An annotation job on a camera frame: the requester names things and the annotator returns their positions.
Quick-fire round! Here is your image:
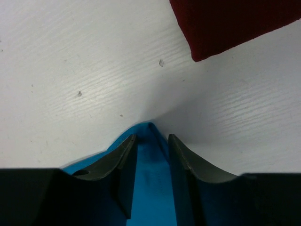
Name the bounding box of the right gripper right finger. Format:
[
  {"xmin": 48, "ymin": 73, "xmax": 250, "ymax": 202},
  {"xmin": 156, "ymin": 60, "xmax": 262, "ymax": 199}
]
[{"xmin": 168, "ymin": 134, "xmax": 301, "ymax": 226}]

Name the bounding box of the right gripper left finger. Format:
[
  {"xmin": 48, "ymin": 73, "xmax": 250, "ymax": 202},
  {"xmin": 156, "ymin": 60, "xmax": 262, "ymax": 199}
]
[{"xmin": 0, "ymin": 135, "xmax": 138, "ymax": 226}]

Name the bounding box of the blue t shirt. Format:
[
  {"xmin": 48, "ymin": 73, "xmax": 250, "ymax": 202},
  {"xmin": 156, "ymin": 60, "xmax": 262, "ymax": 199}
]
[{"xmin": 63, "ymin": 122, "xmax": 176, "ymax": 226}]

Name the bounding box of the folded dark red shirt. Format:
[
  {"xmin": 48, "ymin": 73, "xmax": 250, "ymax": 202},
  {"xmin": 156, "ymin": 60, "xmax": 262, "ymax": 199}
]
[{"xmin": 170, "ymin": 0, "xmax": 301, "ymax": 62}]

